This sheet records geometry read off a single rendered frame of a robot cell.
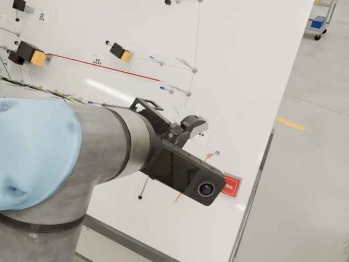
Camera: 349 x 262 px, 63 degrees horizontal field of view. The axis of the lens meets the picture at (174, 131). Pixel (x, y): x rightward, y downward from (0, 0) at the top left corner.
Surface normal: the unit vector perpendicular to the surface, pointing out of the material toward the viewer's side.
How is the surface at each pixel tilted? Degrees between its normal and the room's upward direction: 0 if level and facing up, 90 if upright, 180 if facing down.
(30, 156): 54
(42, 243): 72
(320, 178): 0
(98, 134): 60
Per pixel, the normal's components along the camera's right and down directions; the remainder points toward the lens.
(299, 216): 0.03, -0.78
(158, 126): -0.38, 0.00
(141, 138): 0.92, -0.12
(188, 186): 0.04, 0.32
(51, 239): 0.60, 0.29
